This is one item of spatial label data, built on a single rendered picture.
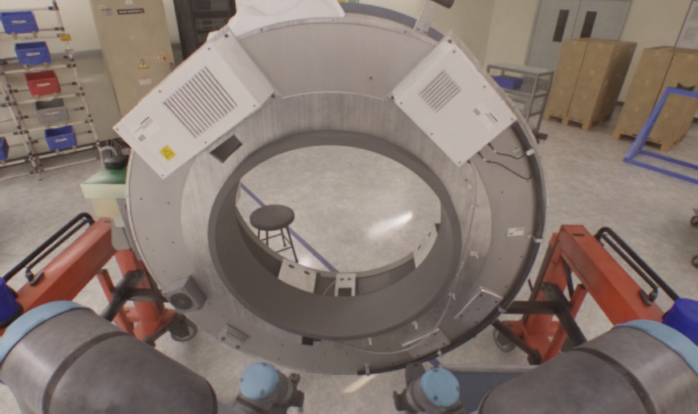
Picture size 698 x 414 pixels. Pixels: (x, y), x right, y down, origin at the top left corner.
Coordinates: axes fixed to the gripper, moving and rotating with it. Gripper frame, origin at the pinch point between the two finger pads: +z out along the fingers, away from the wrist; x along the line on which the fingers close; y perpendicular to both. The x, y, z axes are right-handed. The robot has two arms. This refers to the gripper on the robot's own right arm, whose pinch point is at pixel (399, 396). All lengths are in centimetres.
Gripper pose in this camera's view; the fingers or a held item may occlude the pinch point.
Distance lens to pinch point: 135.2
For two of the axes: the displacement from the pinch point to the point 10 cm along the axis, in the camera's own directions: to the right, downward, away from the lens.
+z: -1.7, 6.0, 7.8
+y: 0.7, 8.0, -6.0
